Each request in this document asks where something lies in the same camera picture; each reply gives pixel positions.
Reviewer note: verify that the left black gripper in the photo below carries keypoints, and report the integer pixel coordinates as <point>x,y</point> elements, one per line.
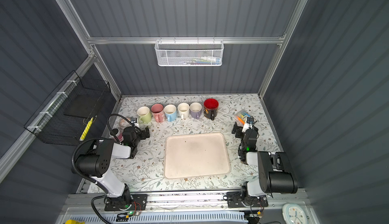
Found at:
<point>141,133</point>

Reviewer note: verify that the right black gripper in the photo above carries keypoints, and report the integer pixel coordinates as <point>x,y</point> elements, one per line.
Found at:
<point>239,129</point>

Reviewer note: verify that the light green mug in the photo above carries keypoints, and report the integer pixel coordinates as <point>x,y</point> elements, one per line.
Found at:
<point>144,115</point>

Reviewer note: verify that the pink patterned mug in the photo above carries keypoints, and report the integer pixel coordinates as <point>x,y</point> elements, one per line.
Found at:
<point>158,112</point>

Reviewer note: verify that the light blue mug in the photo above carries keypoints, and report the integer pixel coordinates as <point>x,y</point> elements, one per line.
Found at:
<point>170,112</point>

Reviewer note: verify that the white mug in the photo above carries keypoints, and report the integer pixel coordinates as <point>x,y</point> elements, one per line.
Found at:
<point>183,110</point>

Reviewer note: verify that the black mug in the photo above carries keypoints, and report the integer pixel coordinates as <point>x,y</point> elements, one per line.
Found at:
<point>211,108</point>

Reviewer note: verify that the purple mug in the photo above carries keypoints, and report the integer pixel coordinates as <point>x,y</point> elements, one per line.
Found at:
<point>195,110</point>

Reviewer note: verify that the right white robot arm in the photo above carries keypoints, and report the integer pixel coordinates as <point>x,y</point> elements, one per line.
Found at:
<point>275,173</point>

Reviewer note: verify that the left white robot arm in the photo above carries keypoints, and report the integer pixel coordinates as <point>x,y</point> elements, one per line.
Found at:
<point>91,160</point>

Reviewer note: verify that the colourful marker box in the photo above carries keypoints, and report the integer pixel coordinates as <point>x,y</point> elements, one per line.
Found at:
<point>241,117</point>

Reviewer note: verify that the small magenta cup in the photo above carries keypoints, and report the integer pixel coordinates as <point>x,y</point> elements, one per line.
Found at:
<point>117,134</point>

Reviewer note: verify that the tape roll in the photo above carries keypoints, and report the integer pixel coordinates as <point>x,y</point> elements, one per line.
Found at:
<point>124,123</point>

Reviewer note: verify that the floral table cover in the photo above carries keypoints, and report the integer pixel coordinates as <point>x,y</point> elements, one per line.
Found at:
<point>145,172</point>

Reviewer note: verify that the beige drying mat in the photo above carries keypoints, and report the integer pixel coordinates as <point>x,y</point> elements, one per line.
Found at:
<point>196,155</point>

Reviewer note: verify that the tubes in white basket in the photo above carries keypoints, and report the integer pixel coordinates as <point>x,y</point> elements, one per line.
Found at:
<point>202,61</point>

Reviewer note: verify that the white analog clock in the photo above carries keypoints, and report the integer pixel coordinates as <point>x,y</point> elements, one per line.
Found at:
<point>294,214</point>

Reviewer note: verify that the yellow object at bottom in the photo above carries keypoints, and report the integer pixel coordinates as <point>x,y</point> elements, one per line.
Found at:
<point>74,222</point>

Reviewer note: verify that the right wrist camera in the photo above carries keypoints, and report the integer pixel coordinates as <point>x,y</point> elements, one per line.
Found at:
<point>248,123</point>

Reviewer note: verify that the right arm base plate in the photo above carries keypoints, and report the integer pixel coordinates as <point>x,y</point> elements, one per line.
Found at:
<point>235,200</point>

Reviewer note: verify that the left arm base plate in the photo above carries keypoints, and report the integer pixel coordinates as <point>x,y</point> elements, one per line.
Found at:
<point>135,202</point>

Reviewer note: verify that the black wire basket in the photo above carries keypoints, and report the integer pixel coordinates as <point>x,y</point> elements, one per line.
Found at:
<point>63,119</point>

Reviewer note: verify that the white wire basket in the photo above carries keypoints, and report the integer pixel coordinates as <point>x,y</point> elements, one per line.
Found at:
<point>170,53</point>

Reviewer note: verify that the white perforated cable tray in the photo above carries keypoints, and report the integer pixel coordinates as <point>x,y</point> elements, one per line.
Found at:
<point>178,217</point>

